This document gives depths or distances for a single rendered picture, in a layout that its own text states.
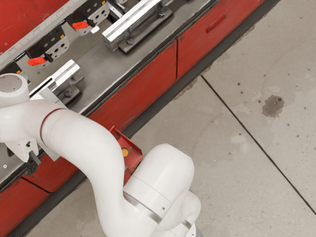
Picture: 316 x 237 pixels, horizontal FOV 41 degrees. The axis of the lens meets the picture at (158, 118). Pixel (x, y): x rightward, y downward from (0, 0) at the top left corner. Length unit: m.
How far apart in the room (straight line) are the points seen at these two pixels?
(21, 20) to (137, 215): 0.81
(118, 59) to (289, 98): 1.35
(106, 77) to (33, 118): 1.03
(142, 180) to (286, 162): 2.00
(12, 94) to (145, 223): 0.45
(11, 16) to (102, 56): 0.70
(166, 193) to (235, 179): 1.87
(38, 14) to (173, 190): 0.82
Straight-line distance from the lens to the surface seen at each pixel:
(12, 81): 1.07
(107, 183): 0.78
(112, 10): 2.10
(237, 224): 2.63
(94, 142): 0.76
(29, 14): 1.40
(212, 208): 2.63
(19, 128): 0.97
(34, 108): 0.93
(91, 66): 1.95
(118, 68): 1.92
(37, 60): 1.52
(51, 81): 1.82
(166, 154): 0.82
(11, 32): 1.41
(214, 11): 2.23
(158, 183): 0.81
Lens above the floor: 2.60
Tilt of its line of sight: 71 degrees down
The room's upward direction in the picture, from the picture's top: 6 degrees counter-clockwise
